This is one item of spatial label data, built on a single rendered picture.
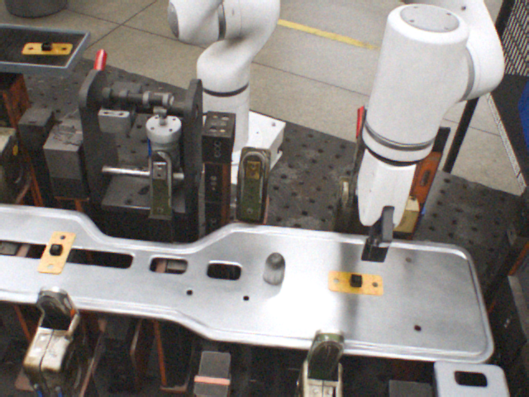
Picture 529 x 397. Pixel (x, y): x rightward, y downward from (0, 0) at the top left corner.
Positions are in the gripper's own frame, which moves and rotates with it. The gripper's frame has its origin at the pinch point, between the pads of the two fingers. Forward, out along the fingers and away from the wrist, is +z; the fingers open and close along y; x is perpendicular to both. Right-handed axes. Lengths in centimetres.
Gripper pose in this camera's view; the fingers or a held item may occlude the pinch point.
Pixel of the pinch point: (371, 230)
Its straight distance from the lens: 79.8
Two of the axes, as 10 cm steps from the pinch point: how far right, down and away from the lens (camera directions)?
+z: -0.6, 7.2, 6.9
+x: 10.0, 1.0, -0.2
